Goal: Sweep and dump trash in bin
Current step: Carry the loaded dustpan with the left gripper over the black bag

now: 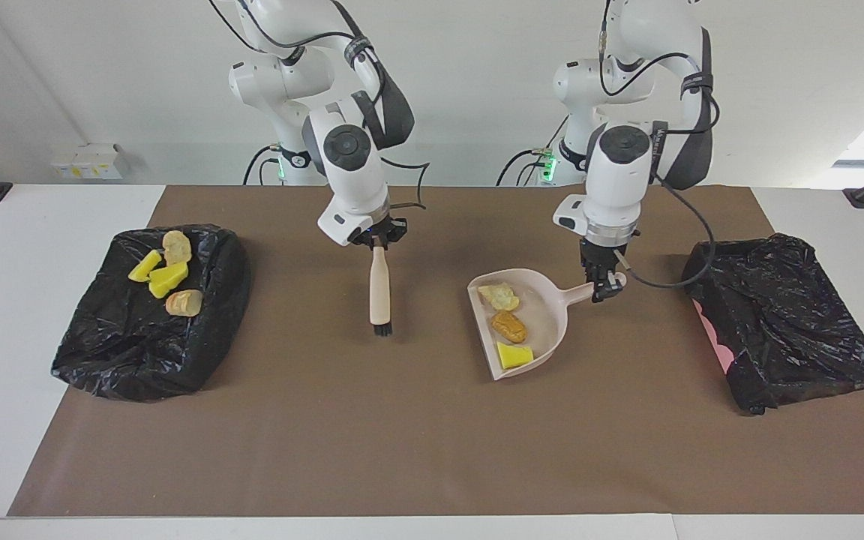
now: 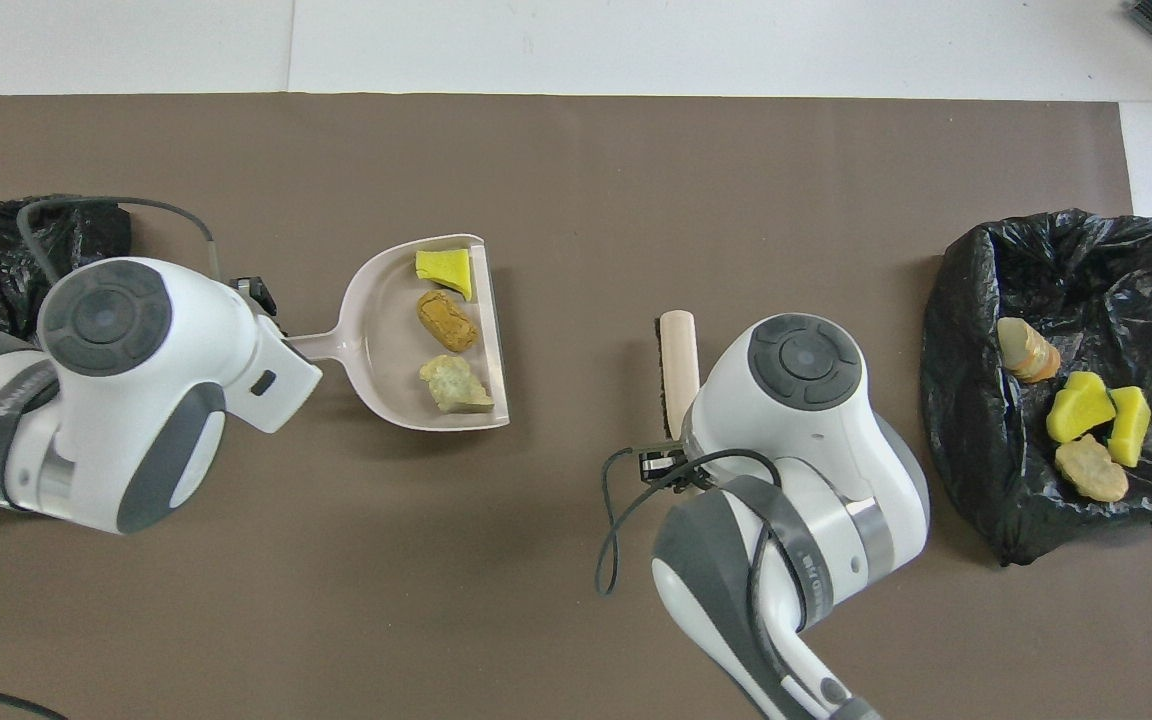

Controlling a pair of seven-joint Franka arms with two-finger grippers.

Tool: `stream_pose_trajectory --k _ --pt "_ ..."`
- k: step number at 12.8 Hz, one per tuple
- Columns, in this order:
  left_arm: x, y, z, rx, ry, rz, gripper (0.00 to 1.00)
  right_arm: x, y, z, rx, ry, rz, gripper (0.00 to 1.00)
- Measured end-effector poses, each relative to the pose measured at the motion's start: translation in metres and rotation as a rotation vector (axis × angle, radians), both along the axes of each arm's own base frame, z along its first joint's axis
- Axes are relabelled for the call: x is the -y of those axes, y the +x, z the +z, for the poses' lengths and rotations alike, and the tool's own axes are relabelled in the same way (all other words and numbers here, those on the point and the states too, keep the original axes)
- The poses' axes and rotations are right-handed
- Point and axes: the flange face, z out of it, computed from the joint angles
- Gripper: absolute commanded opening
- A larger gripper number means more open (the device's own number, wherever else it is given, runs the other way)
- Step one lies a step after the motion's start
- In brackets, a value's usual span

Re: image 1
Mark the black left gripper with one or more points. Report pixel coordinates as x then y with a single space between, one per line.
601 253

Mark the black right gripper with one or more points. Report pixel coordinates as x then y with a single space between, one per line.
379 231

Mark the beige brush with black bristles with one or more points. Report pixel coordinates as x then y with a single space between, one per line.
380 292

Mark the beige plastic dustpan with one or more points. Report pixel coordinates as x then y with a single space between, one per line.
548 315

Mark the brown bread nugget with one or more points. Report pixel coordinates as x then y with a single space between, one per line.
509 327

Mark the pale beige lump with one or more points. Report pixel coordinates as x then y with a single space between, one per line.
498 297
184 303
176 247

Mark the yellow sponge piece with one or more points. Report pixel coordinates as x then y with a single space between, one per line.
514 356
145 266
168 280

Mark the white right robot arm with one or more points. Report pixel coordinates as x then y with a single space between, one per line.
346 146

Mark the pink plastic bin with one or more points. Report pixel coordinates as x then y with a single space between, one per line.
717 337

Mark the black trash bag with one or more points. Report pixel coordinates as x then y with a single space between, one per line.
784 315

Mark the black trash bag bin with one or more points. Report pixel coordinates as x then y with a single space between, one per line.
139 345

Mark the brown table mat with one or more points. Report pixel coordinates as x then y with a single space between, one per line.
327 450

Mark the white wall socket box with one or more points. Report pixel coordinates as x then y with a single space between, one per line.
87 161

